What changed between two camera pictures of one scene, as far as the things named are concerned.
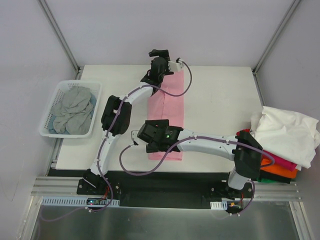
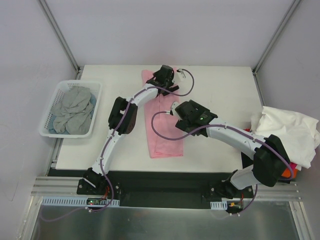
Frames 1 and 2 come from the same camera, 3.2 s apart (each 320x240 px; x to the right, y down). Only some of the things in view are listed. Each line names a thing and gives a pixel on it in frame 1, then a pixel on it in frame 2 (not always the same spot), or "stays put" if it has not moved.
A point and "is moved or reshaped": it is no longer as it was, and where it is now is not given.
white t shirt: (289, 135) stays put
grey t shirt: (73, 113) stays put
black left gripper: (159, 53) → (160, 81)
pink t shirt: (162, 107) is moved or reshaped
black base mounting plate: (161, 189) stays put
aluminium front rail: (67, 186) stays put
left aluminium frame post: (62, 39) stays put
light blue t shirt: (51, 129) stays put
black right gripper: (145, 132) → (182, 124)
